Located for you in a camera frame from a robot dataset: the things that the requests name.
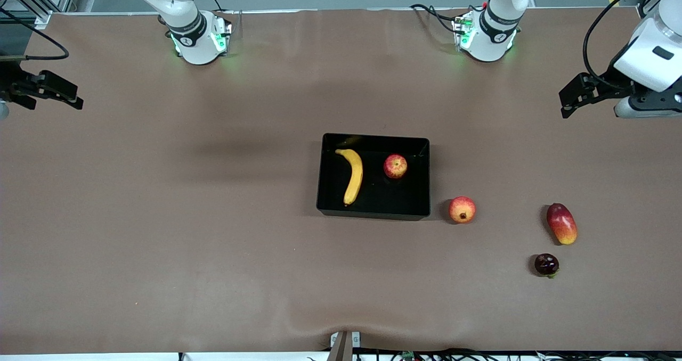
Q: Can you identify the dark purple mangosteen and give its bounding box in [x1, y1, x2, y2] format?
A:
[534, 253, 560, 278]

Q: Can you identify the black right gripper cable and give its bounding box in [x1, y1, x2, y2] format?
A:
[0, 9, 70, 61]

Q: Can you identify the yellow banana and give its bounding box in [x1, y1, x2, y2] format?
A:
[335, 148, 364, 207]

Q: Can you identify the red yellow mango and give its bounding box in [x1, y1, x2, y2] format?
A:
[546, 203, 578, 245]

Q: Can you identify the red yellow streaked apple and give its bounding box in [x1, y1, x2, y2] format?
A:
[384, 154, 408, 179]

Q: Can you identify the green lit base module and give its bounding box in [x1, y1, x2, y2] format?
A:
[452, 11, 476, 51]
[212, 12, 233, 56]

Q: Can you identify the black left base cable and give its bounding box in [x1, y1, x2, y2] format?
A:
[409, 3, 465, 35]

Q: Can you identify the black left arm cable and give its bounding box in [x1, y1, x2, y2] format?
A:
[582, 0, 660, 91]

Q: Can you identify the small table edge bracket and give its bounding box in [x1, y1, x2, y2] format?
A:
[329, 330, 361, 361]

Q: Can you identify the black plastic box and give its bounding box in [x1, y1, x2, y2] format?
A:
[316, 133, 431, 221]

